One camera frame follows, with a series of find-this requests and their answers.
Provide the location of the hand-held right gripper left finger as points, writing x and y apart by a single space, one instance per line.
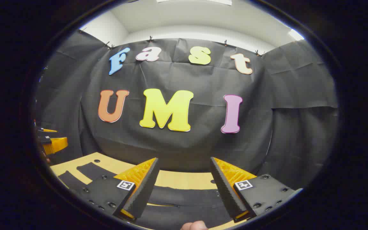
141 191

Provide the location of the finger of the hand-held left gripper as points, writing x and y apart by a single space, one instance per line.
48 130
56 145

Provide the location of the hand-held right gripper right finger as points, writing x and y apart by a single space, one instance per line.
227 191

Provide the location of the white ceiling light panel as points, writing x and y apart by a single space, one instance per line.
295 34

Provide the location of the black backdrop cloth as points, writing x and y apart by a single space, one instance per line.
196 147

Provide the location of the black jeans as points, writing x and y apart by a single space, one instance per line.
187 204

